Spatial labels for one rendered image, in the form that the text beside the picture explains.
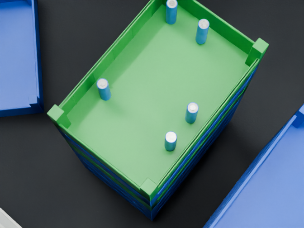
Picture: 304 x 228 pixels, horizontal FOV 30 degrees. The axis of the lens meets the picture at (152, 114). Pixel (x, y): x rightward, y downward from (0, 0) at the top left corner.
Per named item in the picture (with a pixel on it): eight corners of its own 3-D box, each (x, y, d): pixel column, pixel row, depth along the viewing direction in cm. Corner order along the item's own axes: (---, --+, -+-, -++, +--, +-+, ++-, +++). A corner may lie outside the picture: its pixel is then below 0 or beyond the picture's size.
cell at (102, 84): (105, 87, 95) (101, 75, 88) (113, 94, 94) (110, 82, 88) (97, 96, 94) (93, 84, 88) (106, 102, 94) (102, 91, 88)
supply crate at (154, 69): (167, -5, 99) (168, -28, 92) (261, 62, 96) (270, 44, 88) (54, 125, 93) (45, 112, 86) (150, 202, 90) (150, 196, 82)
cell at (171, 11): (169, 12, 98) (171, -5, 92) (178, 18, 98) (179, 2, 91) (163, 20, 98) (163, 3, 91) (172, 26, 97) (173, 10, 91)
